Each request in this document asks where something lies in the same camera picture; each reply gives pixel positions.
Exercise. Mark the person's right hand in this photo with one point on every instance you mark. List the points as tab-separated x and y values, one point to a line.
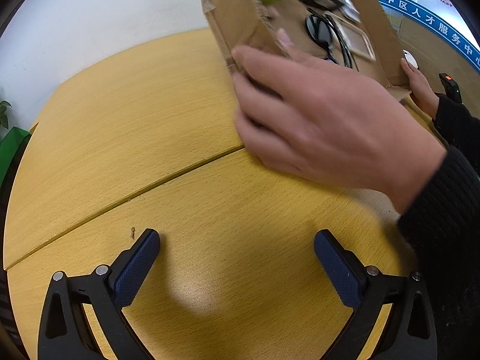
422	93

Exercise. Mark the black sunglasses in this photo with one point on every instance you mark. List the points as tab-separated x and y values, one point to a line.
322	30

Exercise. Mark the green cloth side table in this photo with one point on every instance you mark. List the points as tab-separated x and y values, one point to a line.
13	146

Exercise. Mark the person's left hand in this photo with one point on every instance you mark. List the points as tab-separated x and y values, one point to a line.
329	124

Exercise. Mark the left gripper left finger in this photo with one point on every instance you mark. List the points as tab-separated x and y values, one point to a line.
65	332

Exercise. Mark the potted green plant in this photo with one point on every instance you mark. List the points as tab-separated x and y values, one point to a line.
4	107

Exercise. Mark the clear white phone case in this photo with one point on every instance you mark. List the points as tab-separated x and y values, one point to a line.
354	38

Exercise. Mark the black sleeve right forearm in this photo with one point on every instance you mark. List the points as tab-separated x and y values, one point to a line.
458	128

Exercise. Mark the black sleeve left forearm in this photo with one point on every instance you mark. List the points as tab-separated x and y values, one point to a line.
442	227

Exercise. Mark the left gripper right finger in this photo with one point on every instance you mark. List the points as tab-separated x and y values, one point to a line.
409	331

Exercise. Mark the brown cardboard box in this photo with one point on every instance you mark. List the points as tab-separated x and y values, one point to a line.
245	22

